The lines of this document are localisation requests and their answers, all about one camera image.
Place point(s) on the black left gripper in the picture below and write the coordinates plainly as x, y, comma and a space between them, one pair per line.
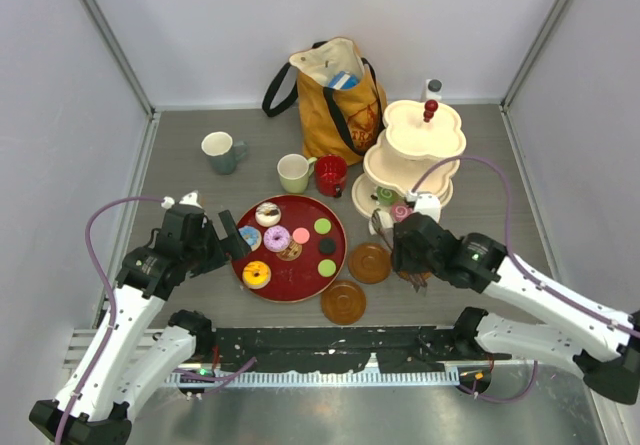
218, 258

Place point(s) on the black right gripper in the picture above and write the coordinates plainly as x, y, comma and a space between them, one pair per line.
401, 259

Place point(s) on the pink swirl roll cake front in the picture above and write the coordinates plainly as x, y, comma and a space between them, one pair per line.
399, 211

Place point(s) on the white cake slice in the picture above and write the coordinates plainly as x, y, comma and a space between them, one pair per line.
380, 222

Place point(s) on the green swirl roll cake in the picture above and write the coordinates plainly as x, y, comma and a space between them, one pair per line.
386, 197

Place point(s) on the pink sandwich cookie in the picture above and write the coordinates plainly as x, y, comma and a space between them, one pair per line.
301, 235

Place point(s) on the black sandwich cookie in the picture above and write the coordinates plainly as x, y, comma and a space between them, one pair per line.
327, 246

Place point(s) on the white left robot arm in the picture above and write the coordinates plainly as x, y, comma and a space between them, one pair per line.
102, 398

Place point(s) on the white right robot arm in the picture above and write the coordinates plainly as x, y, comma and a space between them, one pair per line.
598, 344

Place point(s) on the blue frosted donut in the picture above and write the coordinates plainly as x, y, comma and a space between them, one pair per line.
252, 236

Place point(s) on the yellow frosted donut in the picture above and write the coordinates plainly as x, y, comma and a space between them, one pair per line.
256, 275

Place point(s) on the brown wooden saucer right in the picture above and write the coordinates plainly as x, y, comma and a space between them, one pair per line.
415, 277

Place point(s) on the brown wooden saucer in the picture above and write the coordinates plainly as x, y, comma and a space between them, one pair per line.
343, 302
415, 277
369, 263

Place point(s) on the purple sprinkled donut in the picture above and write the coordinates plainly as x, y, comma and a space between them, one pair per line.
276, 238

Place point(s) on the chocolate white frosted donut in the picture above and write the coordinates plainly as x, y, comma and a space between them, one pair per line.
268, 214

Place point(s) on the brown wooden saucer left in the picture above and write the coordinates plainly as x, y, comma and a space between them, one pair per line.
369, 263

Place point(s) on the round red lacquer tray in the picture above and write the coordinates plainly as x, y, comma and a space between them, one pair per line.
294, 270

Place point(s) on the green macaron upper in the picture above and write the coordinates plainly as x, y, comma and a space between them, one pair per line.
322, 226

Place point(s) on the green macaron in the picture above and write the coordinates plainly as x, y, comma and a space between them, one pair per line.
322, 226
326, 268

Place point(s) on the green macaron lower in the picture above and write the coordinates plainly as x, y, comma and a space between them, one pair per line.
326, 268

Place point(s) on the light green ceramic mug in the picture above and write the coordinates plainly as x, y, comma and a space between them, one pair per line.
294, 172

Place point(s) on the brown wooden saucer front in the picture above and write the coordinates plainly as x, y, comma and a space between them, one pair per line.
343, 302

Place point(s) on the grey-green ceramic mug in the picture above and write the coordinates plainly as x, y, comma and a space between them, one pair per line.
223, 152

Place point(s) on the three-tier cream cake stand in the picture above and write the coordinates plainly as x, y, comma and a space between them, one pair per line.
407, 156

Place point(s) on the red ceramic mug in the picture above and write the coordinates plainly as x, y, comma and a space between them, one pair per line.
331, 175

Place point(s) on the yellow canvas tote bag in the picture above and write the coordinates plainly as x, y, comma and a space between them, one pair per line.
346, 123

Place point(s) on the white bottle grey cap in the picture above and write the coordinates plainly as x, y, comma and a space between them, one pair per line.
433, 89

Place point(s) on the blue white box in bag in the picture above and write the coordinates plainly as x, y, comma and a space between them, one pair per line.
343, 80

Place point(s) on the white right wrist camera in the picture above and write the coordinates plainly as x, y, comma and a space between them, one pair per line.
428, 204

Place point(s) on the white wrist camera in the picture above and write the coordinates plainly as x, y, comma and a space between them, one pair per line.
428, 204
191, 199

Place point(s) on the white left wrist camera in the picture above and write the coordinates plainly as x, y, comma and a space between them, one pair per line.
191, 199

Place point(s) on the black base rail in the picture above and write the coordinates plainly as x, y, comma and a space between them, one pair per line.
338, 350

